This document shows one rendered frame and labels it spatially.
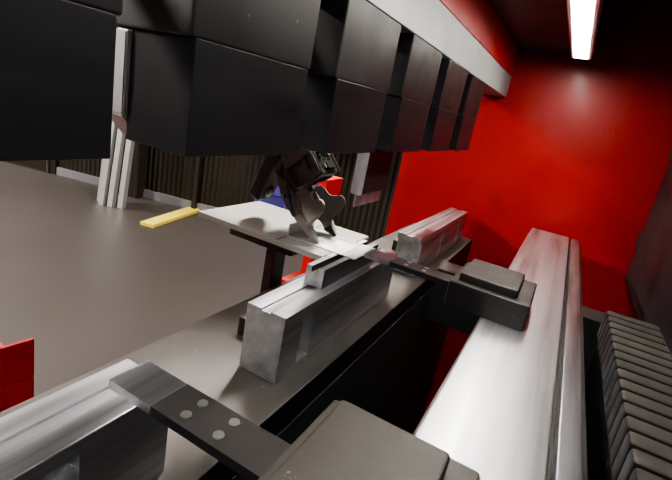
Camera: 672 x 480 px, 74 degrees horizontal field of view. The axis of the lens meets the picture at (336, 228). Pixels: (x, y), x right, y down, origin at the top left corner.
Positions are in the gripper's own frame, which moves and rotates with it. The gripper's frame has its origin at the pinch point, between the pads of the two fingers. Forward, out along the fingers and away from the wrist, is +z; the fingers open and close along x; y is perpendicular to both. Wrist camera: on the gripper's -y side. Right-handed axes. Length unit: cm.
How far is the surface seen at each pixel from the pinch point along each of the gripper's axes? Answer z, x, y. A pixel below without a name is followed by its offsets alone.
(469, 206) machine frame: 8, 86, 5
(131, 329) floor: -7, 69, -163
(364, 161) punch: -6.5, -3.5, 14.8
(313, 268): 4.9, -11.9, 3.8
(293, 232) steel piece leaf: -2.2, -2.9, -3.0
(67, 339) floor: -14, 44, -171
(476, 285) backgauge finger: 16.8, -3.9, 22.1
